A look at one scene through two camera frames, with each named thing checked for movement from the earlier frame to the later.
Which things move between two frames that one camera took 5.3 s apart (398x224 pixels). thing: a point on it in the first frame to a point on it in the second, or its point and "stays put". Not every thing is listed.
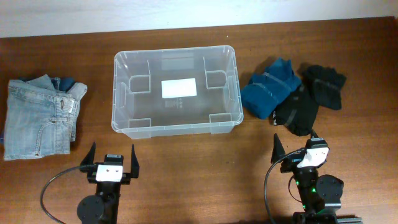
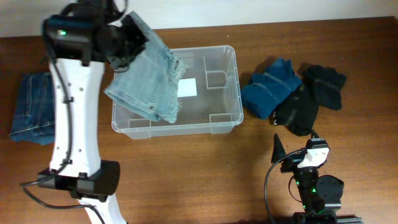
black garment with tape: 298,111 stays put
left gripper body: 91,178 to 134,35
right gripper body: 292,162 stays put
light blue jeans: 40,118 to 150,84
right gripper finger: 313,134 stays put
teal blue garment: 267,90 stays put
